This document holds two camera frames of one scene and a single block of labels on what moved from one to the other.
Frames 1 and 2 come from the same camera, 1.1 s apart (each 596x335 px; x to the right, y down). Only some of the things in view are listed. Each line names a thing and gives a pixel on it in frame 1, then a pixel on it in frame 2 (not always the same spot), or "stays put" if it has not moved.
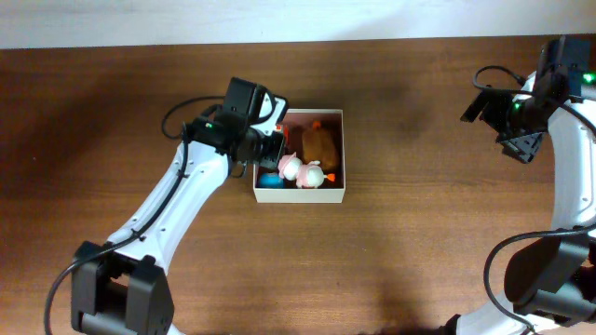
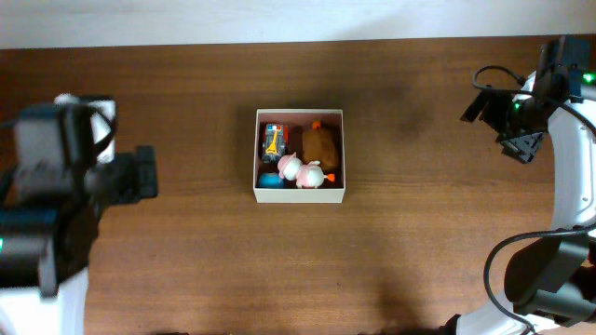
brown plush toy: (319, 144) stays put
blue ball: (271, 180) stays put
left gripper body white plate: (273, 149) -> (144, 172)
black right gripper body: (520, 144) stays put
